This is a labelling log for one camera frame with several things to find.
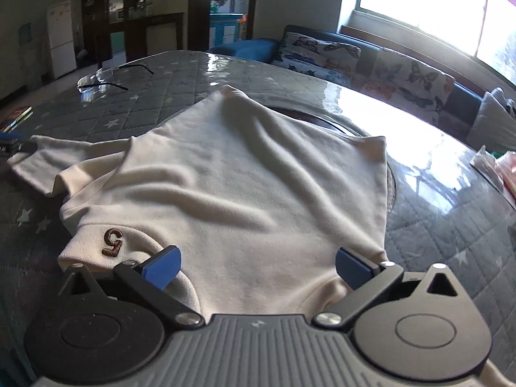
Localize black round induction cooktop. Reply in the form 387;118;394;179
264;104;365;135

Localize cream shirt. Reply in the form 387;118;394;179
7;84;502;387

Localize grey pillow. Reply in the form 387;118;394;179
467;87;516;153

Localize teal cabinet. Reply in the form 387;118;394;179
210;13;248;48

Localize crumpled white tissue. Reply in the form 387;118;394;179
470;145;505;189

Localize pink plastic bag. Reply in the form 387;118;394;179
497;154;516;200

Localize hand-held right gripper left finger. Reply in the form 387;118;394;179
55;245;204;329

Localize window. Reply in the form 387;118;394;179
341;0;516;85

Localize blue sofa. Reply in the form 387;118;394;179
205;24;516;150

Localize white refrigerator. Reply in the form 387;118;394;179
45;1;77;80

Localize rimless eyeglasses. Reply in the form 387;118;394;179
76;64;154;94

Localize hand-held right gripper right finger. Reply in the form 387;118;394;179
314;245;468;329

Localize butterfly print cushion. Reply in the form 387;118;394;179
360;47;457;128
271;32;362;88

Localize book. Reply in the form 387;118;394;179
0;106;33;133

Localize dark wooden cabinet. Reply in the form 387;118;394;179
81;0;185;70

